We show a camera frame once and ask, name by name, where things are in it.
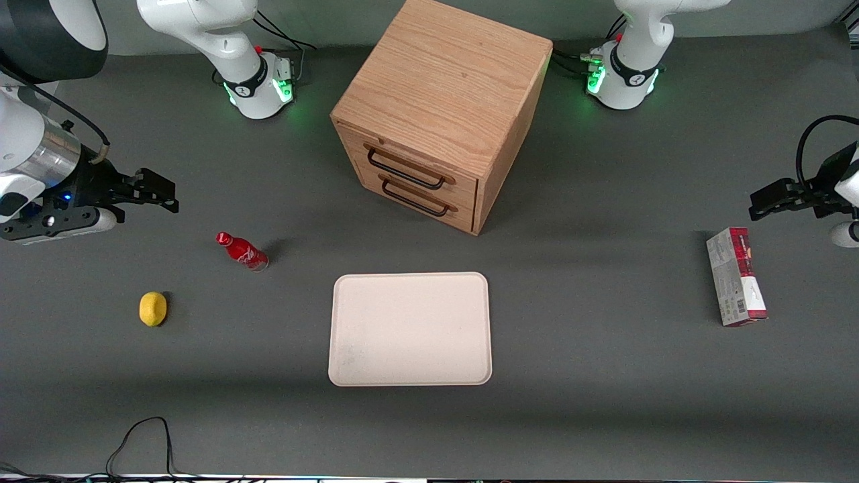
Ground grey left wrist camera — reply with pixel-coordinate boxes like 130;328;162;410
829;220;859;248

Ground red cola bottle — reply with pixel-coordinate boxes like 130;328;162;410
215;231;270;272

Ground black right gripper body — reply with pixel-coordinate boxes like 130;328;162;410
57;158;138;210

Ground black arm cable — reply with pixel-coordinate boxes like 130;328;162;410
796;115;859;185
0;64;111;165

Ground beige rectangular tray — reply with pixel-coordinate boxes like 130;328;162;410
327;271;493;388

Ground black base cables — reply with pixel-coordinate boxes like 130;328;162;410
254;10;317;87
550;13;628;78

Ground yellow lemon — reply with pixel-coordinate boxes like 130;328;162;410
139;291;168;327

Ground black cable loop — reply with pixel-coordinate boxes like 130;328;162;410
105;417;181;480

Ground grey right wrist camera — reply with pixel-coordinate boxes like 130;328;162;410
0;205;126;244

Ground wooden drawer cabinet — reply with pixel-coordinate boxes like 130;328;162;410
330;0;553;236

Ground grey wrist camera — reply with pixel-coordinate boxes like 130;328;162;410
829;220;859;248
0;205;126;244

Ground red plaid cardboard box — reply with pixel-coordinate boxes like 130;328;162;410
705;227;769;328

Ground wooden drawer with black handle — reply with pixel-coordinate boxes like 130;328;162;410
350;161;478;234
336;122;479;209

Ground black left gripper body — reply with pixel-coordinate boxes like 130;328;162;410
803;143;859;204

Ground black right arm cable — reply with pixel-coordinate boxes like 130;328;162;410
0;64;111;165

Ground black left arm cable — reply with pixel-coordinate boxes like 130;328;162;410
796;115;859;185

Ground black right base cables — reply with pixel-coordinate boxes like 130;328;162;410
254;10;317;87

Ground black left base cables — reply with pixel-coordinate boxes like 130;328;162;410
550;13;628;78

